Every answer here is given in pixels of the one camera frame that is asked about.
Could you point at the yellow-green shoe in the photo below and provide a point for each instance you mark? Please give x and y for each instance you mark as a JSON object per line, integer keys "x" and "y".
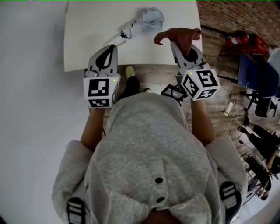
{"x": 147, "y": 90}
{"x": 130, "y": 71}

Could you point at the black flat device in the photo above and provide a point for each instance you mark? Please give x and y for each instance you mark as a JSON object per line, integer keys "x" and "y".
{"x": 248, "y": 75}

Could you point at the light blue cloth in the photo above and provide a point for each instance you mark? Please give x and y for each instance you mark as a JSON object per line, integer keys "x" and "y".
{"x": 148, "y": 18}

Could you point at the black waist device with screen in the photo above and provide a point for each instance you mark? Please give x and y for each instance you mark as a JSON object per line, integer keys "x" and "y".
{"x": 173, "y": 93}

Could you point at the grey hooded top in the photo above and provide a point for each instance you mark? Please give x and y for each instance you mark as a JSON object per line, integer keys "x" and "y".
{"x": 148, "y": 142}

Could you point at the blue chair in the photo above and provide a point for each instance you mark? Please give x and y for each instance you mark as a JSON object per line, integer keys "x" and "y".
{"x": 258, "y": 76}

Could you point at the red fire extinguisher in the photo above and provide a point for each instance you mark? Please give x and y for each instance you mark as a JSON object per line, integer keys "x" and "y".
{"x": 237, "y": 39}

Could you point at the person's left forearm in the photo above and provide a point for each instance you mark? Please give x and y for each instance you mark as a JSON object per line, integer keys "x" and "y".
{"x": 93, "y": 129}

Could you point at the person's black trouser leg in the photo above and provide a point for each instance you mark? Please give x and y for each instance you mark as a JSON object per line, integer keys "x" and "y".
{"x": 131, "y": 86}

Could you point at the red extinguisher box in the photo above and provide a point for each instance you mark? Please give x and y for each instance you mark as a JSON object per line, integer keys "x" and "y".
{"x": 258, "y": 44}

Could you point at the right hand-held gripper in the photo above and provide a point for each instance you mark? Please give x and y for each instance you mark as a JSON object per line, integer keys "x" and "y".
{"x": 201, "y": 81}

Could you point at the reddish-brown cloth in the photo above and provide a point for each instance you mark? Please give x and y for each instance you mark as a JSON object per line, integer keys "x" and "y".
{"x": 181, "y": 37}

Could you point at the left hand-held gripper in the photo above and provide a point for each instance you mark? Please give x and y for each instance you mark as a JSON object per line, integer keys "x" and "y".
{"x": 98, "y": 88}

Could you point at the person's right forearm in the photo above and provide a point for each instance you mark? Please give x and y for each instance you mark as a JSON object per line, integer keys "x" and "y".
{"x": 202, "y": 122}

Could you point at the white power adapter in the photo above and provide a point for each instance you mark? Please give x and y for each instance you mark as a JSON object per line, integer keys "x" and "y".
{"x": 229, "y": 108}

